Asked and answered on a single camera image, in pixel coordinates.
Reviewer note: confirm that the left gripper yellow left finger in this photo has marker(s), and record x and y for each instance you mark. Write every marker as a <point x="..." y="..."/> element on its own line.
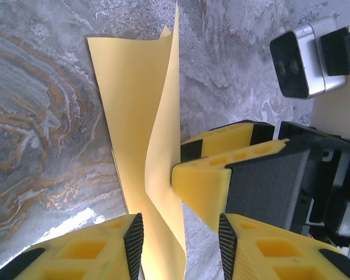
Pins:
<point x="76" y="256"/>

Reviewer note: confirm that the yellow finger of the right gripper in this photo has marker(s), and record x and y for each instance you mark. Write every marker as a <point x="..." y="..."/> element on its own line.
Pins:
<point x="210" y="189"/>
<point x="227" y="140"/>

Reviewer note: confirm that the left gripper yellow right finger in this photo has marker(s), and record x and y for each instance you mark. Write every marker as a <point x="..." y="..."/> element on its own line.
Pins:
<point x="280" y="256"/>

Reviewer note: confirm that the yellow square paper sheet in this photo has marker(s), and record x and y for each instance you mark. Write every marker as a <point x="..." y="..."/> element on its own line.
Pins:
<point x="128" y="102"/>

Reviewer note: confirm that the right white camera bracket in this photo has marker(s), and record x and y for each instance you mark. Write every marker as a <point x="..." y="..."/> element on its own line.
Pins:
<point x="338" y="111"/>

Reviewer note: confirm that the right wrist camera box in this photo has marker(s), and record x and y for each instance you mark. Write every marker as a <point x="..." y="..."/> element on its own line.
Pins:
<point x="294" y="64"/>

